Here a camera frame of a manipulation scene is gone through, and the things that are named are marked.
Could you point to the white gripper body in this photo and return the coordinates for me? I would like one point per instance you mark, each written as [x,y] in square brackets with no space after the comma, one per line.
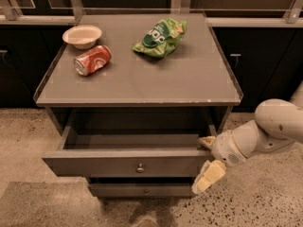
[224,148]

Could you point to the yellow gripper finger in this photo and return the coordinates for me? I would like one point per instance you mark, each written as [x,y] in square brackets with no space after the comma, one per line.
[207,141]
[210,173]

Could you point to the grey top drawer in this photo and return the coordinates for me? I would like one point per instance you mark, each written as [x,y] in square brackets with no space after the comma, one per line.
[126,155]

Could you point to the grey drawer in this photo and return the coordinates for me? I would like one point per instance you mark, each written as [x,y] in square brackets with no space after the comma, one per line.
[129,190]
[126,155]

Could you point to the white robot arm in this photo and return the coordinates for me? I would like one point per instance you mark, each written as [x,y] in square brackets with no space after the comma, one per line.
[276,124]

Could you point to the grey drawer cabinet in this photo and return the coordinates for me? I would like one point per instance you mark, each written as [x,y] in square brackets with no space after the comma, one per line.
[190,91]

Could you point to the grey bottom drawer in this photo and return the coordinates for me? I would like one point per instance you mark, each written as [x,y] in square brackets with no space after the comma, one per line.
[129,190]

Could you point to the dark right cabinet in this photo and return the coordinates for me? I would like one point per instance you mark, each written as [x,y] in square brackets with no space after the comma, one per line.
[267,62]

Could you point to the dark cabinet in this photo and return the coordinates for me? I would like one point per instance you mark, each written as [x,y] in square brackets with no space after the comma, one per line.
[26,53]
[267,62]

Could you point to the green chip bag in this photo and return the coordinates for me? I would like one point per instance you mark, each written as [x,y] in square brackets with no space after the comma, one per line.
[163,39]

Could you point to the red soda can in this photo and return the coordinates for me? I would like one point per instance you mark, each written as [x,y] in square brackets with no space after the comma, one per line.
[90,61]

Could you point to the white paper bowl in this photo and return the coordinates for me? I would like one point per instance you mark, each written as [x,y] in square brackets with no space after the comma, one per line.
[82,37]

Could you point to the dark left cabinet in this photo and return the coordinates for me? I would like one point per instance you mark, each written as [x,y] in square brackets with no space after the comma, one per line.
[26,53]

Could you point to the metal railing frame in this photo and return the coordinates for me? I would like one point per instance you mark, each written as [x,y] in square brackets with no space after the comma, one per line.
[251,13]

